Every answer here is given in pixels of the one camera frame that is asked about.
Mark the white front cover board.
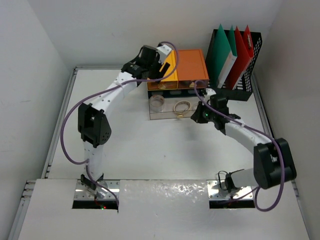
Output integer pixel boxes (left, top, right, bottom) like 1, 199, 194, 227
19, 179, 309, 240

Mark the large clear tape roll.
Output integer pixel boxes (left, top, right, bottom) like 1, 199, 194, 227
149, 95, 165, 113

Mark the dark bottom drawer box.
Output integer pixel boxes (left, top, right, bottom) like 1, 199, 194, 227
147, 89, 197, 98

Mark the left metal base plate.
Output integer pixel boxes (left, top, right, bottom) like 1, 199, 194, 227
74, 179, 121, 201

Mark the red clip file folder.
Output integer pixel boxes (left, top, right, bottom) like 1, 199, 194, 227
225, 25, 254, 90

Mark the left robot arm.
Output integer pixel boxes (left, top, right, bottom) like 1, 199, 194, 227
78, 44, 172, 191

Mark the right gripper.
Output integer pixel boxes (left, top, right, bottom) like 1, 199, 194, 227
191, 101, 217, 124

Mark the purple cable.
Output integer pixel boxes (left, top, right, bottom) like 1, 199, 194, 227
193, 79, 286, 213
60, 41, 179, 208

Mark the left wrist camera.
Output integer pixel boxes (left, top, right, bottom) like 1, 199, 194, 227
156, 43, 172, 64

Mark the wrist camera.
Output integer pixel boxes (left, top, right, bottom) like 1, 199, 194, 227
156, 43, 172, 64
201, 88, 217, 102

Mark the metal base plate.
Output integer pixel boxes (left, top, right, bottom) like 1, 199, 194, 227
207, 179, 254, 201
74, 179, 121, 201

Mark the transparent dark bottom drawer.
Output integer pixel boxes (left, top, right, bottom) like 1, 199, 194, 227
149, 97, 199, 120

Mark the green clip file folder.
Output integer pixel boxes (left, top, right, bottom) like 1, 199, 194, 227
205, 24, 238, 88

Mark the orange drawer box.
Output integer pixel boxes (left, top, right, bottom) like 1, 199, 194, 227
176, 49, 209, 90

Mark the beige masking tape roll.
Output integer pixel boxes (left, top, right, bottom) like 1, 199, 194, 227
173, 100, 192, 115

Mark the yellow drawer box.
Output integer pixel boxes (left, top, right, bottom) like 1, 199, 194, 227
147, 50, 178, 91

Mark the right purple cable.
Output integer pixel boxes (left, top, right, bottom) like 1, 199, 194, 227
193, 79, 286, 213

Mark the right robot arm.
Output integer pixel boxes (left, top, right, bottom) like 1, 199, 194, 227
191, 89, 297, 193

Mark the black mesh file organizer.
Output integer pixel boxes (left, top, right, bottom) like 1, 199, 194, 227
208, 30, 263, 101

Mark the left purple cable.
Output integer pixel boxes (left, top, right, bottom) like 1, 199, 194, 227
60, 41, 179, 208

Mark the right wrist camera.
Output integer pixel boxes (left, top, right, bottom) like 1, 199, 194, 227
201, 88, 217, 102

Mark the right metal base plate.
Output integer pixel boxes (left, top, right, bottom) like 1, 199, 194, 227
207, 179, 254, 201

